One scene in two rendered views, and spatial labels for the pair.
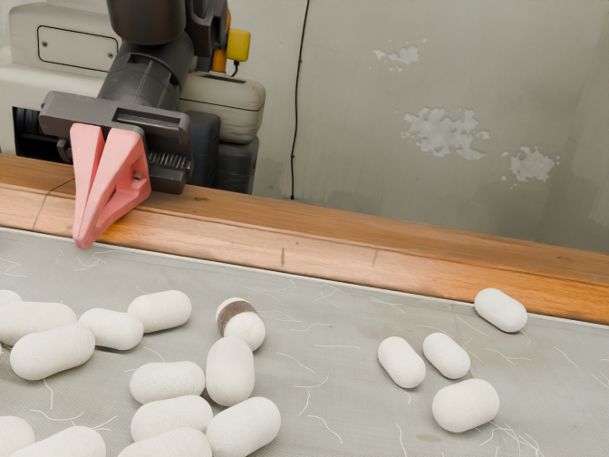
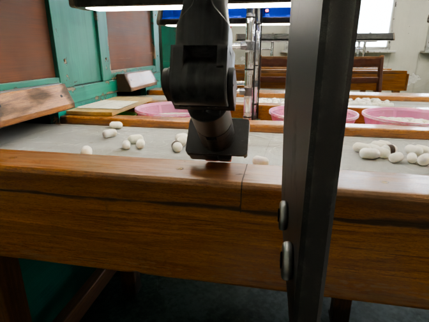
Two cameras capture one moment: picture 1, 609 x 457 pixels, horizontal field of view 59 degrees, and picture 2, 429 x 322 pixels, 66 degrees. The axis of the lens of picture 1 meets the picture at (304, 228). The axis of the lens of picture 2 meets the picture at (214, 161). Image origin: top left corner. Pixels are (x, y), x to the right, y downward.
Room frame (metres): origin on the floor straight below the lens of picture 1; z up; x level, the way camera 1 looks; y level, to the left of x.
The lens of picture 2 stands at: (0.92, 0.26, 0.95)
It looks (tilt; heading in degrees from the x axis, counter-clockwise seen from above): 19 degrees down; 192
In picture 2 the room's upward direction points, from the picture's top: straight up
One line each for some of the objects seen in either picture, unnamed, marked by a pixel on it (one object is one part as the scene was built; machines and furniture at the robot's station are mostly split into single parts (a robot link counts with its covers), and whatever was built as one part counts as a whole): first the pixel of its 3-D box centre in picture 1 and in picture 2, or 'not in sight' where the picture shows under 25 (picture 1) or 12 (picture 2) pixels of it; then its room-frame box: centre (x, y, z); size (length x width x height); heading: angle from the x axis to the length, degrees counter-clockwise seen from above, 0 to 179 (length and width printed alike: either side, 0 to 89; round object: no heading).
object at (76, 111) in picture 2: not in sight; (114, 105); (-0.12, -0.33, 0.77); 0.33 x 0.15 x 0.01; 2
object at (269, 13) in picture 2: not in sight; (238, 14); (-0.41, 0.05, 1.08); 0.62 x 0.08 x 0.07; 92
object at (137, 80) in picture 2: not in sight; (138, 79); (-0.46, -0.39, 0.83); 0.30 x 0.06 x 0.07; 2
